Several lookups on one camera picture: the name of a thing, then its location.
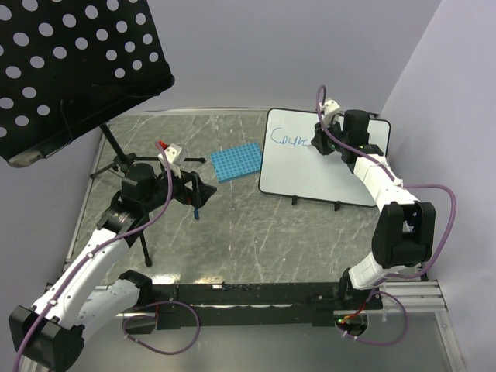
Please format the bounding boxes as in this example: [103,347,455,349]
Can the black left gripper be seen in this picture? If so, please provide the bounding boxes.
[142,164,216,212]

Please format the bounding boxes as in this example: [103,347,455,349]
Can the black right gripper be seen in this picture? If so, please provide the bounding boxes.
[312,117,350,156]

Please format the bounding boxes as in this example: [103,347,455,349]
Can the white whiteboard black frame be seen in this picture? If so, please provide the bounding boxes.
[259,108,376,207]

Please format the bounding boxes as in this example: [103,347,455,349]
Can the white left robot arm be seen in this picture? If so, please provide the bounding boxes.
[9,164,217,371]

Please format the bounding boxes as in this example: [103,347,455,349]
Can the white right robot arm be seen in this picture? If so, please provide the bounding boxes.
[311,107,436,308]

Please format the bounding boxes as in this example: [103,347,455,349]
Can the blue studded building plate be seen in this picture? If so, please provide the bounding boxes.
[210,143,262,183]

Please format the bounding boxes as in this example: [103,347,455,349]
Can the black tripod stand legs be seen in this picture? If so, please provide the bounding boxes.
[90,124,206,267]

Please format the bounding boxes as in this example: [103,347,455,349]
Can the black perforated music stand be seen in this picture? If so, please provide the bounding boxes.
[1,1,175,167]

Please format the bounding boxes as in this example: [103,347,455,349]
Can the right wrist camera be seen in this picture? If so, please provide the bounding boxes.
[320,98,341,126]

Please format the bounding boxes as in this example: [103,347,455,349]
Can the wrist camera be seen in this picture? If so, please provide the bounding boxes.
[320,98,341,126]
[155,140,188,177]

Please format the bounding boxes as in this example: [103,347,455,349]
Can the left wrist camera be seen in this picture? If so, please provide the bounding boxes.
[155,140,188,177]

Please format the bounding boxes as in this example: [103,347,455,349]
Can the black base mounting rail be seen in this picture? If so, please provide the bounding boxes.
[126,282,383,330]

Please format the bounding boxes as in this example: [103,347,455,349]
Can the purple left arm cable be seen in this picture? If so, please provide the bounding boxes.
[13,141,201,372]

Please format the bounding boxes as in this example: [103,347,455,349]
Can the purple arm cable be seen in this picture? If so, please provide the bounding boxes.
[13,141,201,372]
[315,84,458,346]

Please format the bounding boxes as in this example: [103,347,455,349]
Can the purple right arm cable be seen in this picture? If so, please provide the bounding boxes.
[315,84,458,346]

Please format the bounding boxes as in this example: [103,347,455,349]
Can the aluminium extrusion frame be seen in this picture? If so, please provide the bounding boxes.
[21,131,466,372]

